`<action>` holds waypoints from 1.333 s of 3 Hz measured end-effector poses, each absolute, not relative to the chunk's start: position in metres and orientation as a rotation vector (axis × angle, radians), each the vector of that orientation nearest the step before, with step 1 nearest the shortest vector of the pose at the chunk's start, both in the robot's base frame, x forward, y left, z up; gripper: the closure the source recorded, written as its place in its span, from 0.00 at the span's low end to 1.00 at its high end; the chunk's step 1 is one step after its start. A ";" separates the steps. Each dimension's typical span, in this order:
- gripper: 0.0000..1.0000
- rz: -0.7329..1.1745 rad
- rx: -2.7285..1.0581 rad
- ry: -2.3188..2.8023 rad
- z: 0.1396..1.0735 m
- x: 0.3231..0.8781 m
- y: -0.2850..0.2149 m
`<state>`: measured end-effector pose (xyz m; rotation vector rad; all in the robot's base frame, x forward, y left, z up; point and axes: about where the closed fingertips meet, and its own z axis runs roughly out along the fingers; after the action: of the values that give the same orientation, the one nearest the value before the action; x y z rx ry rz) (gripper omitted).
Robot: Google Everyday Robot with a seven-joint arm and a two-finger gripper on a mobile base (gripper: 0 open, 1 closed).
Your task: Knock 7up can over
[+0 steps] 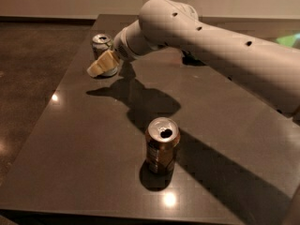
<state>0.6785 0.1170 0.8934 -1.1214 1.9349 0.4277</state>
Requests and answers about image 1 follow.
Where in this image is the green chip bag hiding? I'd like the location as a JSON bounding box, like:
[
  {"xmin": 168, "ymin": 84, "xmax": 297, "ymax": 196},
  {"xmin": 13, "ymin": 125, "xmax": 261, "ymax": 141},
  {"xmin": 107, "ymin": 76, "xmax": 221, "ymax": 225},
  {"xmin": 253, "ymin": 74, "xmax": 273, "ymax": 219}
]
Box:
[{"xmin": 276, "ymin": 33, "xmax": 300, "ymax": 48}]

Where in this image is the brown soda can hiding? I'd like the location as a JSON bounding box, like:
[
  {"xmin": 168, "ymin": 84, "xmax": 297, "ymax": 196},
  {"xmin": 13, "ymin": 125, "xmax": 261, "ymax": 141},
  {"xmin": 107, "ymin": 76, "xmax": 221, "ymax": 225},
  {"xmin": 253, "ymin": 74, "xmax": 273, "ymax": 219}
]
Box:
[{"xmin": 145, "ymin": 117, "xmax": 180, "ymax": 175}]

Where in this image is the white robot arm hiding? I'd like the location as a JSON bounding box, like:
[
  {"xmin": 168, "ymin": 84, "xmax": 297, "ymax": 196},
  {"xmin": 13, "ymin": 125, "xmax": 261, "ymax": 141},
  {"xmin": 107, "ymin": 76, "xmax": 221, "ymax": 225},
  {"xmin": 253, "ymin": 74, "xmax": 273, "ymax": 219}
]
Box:
[{"xmin": 87, "ymin": 0, "xmax": 300, "ymax": 123}]

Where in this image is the white green 7up can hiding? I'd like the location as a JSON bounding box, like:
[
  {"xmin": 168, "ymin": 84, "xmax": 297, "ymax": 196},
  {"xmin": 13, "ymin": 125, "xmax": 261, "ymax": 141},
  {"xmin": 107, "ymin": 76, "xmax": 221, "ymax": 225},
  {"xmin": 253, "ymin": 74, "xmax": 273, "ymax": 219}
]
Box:
[{"xmin": 91, "ymin": 34, "xmax": 118, "ymax": 77}]

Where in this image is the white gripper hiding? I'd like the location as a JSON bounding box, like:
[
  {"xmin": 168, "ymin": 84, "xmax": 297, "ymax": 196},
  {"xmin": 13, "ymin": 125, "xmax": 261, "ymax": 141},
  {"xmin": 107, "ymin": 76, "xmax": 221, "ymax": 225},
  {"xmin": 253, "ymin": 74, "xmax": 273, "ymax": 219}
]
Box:
[{"xmin": 87, "ymin": 21, "xmax": 157, "ymax": 78}]

